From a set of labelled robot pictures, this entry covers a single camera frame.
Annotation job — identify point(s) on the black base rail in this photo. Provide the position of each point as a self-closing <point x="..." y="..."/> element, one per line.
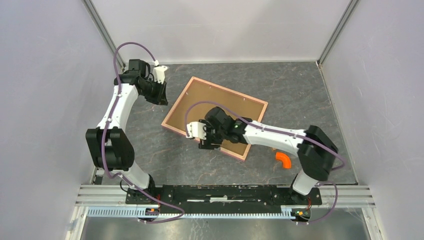
<point x="231" y="199"/>

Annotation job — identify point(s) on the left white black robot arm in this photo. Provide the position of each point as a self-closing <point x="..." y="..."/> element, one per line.
<point x="109" y="146"/>

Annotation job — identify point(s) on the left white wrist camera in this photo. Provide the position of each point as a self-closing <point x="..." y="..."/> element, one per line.
<point x="159" y="72"/>

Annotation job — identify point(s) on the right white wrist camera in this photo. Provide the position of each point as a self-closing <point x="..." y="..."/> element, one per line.
<point x="196" y="129"/>

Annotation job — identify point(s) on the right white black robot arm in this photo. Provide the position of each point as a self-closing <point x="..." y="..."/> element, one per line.
<point x="314" y="149"/>

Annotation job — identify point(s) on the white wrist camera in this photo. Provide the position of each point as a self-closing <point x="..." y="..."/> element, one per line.
<point x="159" y="72"/>
<point x="196" y="129"/>

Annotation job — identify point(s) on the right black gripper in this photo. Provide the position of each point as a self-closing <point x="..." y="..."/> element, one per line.
<point x="206" y="144"/>

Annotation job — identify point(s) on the pink wooden photo frame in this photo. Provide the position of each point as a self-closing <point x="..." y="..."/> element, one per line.
<point x="198" y="90"/>

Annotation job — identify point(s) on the orange curved pipe piece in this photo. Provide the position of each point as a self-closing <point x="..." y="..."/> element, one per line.
<point x="284" y="159"/>

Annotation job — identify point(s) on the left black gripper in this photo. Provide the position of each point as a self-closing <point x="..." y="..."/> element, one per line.
<point x="160" y="98"/>

